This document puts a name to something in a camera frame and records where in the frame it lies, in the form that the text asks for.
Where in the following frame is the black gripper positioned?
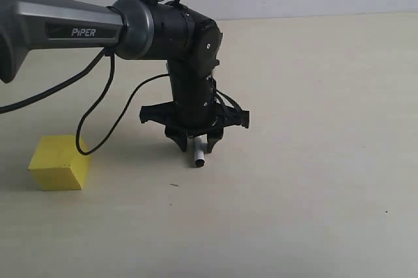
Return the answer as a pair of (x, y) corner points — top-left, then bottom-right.
(140, 102), (249, 153)

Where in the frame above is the black and white whiteboard marker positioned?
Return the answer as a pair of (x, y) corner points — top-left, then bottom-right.
(194, 136), (205, 168)

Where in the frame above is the yellow foam cube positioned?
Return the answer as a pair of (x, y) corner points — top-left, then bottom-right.
(28, 135), (90, 191)

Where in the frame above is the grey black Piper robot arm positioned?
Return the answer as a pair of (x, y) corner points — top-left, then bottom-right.
(1, 0), (249, 151)

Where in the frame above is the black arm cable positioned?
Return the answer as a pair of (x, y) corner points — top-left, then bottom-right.
(0, 48), (169, 156)

